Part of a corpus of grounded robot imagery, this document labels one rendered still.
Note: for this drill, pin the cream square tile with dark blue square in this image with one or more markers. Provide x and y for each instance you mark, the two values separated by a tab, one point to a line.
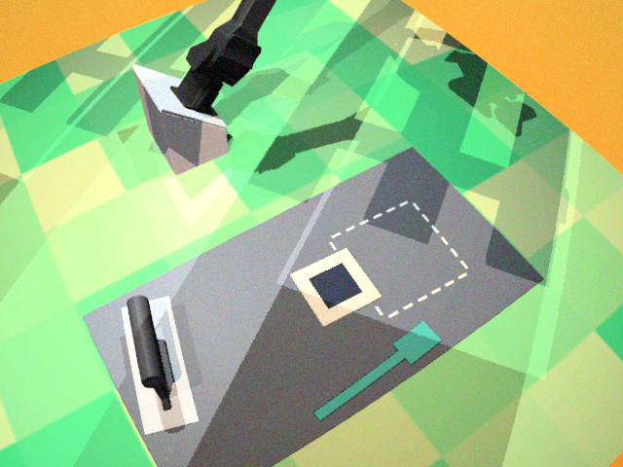
335	287

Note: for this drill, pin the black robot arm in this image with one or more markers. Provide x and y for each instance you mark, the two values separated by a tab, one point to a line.
226	57

